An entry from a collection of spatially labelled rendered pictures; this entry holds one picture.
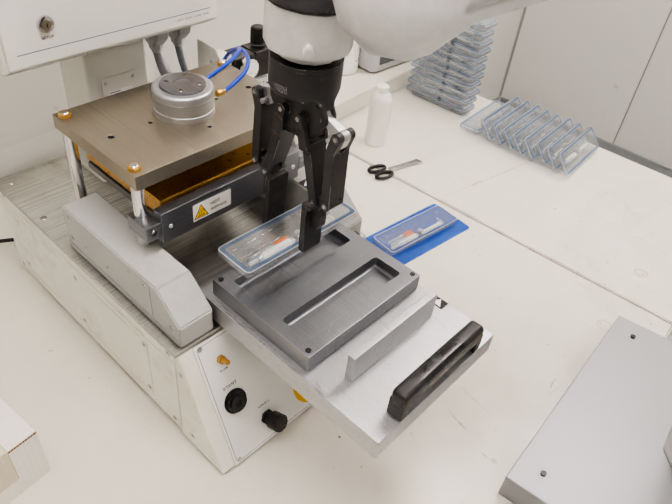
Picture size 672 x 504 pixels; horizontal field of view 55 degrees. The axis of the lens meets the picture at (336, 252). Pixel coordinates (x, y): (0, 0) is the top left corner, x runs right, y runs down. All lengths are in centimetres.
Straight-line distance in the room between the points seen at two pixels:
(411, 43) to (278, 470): 60
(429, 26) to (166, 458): 66
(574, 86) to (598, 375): 231
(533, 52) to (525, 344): 231
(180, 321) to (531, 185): 96
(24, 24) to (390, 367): 59
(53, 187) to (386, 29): 70
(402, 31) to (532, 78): 283
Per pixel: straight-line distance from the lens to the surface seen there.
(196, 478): 91
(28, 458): 90
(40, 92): 144
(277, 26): 62
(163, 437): 94
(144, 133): 83
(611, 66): 317
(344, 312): 77
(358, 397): 71
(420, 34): 50
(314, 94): 64
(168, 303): 77
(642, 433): 102
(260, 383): 88
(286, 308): 75
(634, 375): 109
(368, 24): 50
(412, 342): 77
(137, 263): 81
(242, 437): 89
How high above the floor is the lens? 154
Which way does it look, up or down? 41 degrees down
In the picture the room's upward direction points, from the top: 7 degrees clockwise
